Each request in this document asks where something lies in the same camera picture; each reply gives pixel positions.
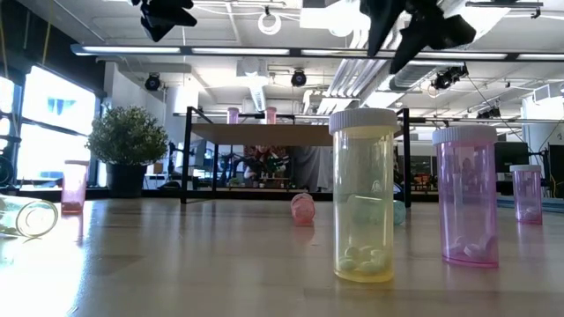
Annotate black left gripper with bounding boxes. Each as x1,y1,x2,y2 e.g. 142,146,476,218
130,0,198,43

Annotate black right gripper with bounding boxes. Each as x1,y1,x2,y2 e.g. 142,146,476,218
359,0,478,76

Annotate yellow pill bottle white cap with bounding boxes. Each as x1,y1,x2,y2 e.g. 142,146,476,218
0,195,60,240
328,107,400,284

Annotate green pill bottle white cap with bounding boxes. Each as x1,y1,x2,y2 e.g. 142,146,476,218
393,199,408,227

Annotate wooden shelf black metal legs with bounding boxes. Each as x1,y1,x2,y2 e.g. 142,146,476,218
180,106,412,208

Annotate overhead LED light bar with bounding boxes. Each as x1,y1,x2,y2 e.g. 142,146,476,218
70,42,564,63

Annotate white ceiling pipes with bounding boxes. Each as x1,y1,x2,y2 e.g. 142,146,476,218
328,56,400,116

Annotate green potted plant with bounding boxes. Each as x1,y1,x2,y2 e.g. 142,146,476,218
85,105,169,198

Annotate black monitor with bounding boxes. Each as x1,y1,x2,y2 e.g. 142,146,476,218
493,140,530,175

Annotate white hanging ring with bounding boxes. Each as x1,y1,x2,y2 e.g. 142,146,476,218
257,11,283,36

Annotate large window black frame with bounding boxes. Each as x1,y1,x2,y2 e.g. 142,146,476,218
0,64,99,188

